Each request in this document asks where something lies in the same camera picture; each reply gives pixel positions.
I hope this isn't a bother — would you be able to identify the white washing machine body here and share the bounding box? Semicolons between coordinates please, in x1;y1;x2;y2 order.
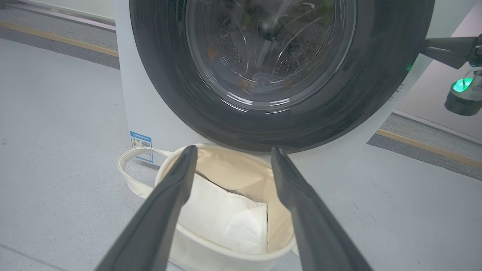
114;0;479;167

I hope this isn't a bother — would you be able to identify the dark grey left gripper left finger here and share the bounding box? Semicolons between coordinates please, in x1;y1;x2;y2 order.
94;145;198;271

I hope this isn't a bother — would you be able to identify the cream canvas laundry basket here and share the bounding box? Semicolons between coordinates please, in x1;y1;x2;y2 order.
117;143;298;271

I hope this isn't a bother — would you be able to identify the wooden floor edge strip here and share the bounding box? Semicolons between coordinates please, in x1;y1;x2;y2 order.
0;21;119;58
376;129;482;169

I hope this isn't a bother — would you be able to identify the white folded fabric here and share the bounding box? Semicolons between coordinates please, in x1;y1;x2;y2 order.
176;173;269;255

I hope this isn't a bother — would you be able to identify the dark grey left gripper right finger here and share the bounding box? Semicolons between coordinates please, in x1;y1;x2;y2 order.
271;146;373;271

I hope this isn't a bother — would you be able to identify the black round glass washer door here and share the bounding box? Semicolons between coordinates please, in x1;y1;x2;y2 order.
129;0;436;153

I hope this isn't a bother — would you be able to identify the grey metal window frame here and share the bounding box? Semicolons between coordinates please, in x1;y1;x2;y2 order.
5;0;116;31

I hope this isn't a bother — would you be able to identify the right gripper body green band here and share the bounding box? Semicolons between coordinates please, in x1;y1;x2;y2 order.
451;33;482;94

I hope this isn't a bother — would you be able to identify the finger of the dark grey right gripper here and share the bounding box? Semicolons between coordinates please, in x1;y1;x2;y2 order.
421;47;470;70
424;36;476;52

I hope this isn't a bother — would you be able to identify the blue energy label sticker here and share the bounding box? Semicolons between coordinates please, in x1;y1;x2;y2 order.
130;131;154;163

